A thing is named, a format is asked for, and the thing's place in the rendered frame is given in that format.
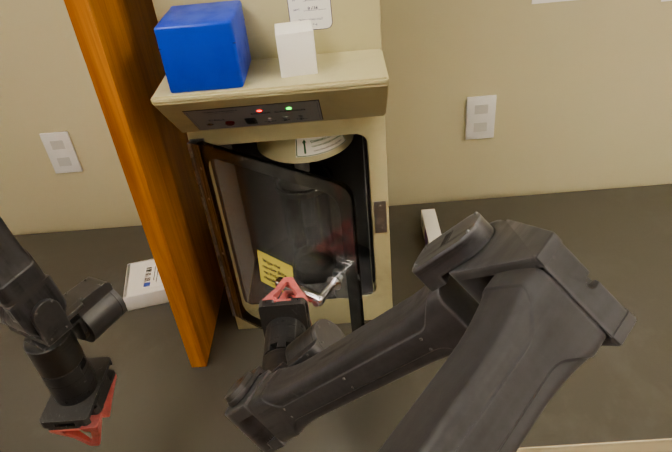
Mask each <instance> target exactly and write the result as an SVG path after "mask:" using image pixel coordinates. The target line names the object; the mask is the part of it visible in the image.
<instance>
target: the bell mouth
mask: <svg viewBox="0 0 672 452"><path fill-rule="evenodd" d="M352 140H353V134H348V135H336V136H324V137H312V138H300V139H288V140H276V141H264V142H257V148H258V150H259V152H260V153H261V154H262V155H264V156H265V157H267V158H269V159H271V160H274V161H277V162H282V163H292V164H299V163H310V162H316V161H320V160H324V159H327V158H330V157H332V156H334V155H336V154H338V153H340V152H342V151H343V150H344V149H346V148H347V147H348V146H349V145H350V143H351V142H352Z"/></svg>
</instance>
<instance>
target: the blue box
mask: <svg viewBox="0 0 672 452"><path fill-rule="evenodd" d="M244 20H245V19H244V15H243V9H242V4H241V1H240V0H232V1H222V2H211V3H200V4H189V5H178V6H171V7H170V9H169V10H168V11H167V13H166V14H165V15H164V16H163V18H162V19H161V20H160V21H159V23H158V24H157V25H156V26H155V28H154V32H155V36H156V40H157V44H158V47H159V49H158V50H159V51H160V55H161V58H162V62H163V66H164V70H165V73H166V77H167V81H168V85H169V88H170V91H171V93H183V92H194V91H206V90H217V89H229V88H240V87H243V86H244V83H245V80H246V76H247V73H248V70H249V66H250V63H251V55H250V49H249V43H248V38H247V32H246V26H245V21H244Z"/></svg>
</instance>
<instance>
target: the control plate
mask: <svg viewBox="0 0 672 452"><path fill-rule="evenodd" d="M286 107H292V109H290V110H286V109H285V108H286ZM258 109H262V110H263V112H256V110H258ZM182 112H183V113H184V114H185V115H186V116H187V117H188V118H189V119H190V120H191V121H192V122H193V123H194V124H195V125H196V127H197V128H198V129H199V130H210V129H222V128H234V127H245V126H257V125H269V124H281V123H293V122H305V121H316V120H323V116H322V111H321V107H320V102H319V100H309V101H297V102H286V103H274V104H262V105H251V106H239V107H227V108H216V109H204V110H193V111H182ZM299 115H304V117H303V119H300V117H299ZM284 116H287V117H288V118H287V121H284V119H283V118H282V117H284ZM245 118H255V119H256V120H257V122H258V123H256V124H247V123H246V121H245ZM266 118H272V120H271V122H268V120H267V119H266ZM226 121H234V122H235V124H234V125H232V126H228V125H226V124H225V122H226ZM207 123H213V124H214V125H212V126H208V125H207Z"/></svg>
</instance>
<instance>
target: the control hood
mask: <svg viewBox="0 0 672 452"><path fill-rule="evenodd" d="M316 60H317V69H318V74H310V75H303V76H295V77H287V78H282V77H281V71H280V65H279V58H267V59H256V60H251V63H250V66H249V70H248V73H247V76H246V80H245V83H244V86H243V87H240V88H229V89H217V90H206V91H194V92H183V93H171V91H170V88H169V85H168V81H167V77H166V75H165V77H164V78H163V80H162V81H161V83H160V85H159V86H158V88H157V90H156V91H155V93H154V95H153V96H152V98H151V103H152V104H153V105H154V106H155V107H156V108H157V109H158V110H159V111H160V112H161V113H162V114H163V115H164V116H165V117H166V118H167V119H168V120H169V121H171V122H172V123H173V124H174V125H175V126H176V127H177V128H178V129H179V130H180V131H181V132H182V133H186V132H197V131H209V130H199V129H198V128H197V127H196V125H195V124H194V123H193V122H192V121H191V120H190V119H189V118H188V117H187V116H186V115H185V114H184V113H183V112H182V111H193V110H204V109H216V108H227V107H239V106H251V105H262V104H274V103H286V102H297V101H309V100H319V102H320V107H321V111H322V116H323V120H316V121H328V120H340V119H352V118H363V117H375V116H384V114H386V107H387V98H388V89H389V77H388V73H387V69H386V64H385V60H384V56H383V51H382V50H380V49H369V50H358V51H346V52H335V53H324V54H316ZM316 121H305V122H316Z"/></svg>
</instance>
